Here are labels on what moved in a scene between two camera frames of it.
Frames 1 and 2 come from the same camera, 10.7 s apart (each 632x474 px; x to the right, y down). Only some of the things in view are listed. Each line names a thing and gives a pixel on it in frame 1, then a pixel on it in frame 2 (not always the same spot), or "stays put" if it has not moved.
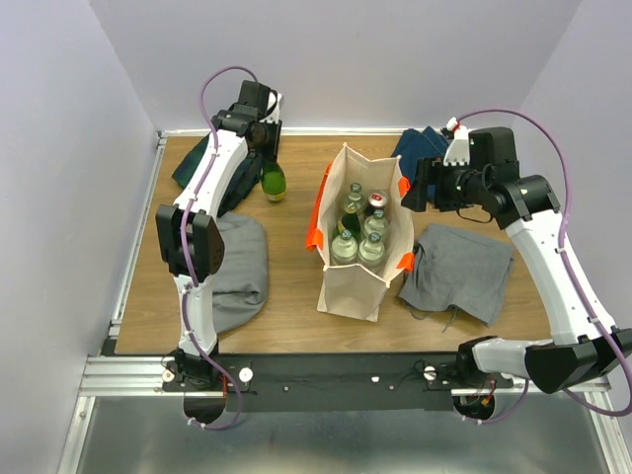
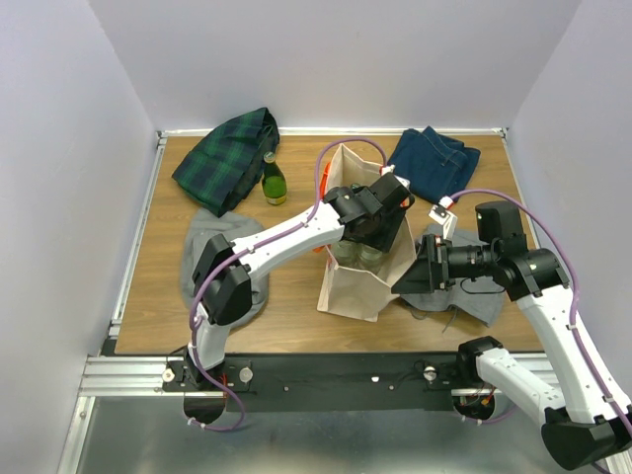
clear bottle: (371, 253) stays put
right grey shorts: (453, 268) stays put
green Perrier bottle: (274, 181) stays put
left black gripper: (269, 153) → (385, 239)
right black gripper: (433, 172) → (420, 276)
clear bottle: (345, 249) stays put
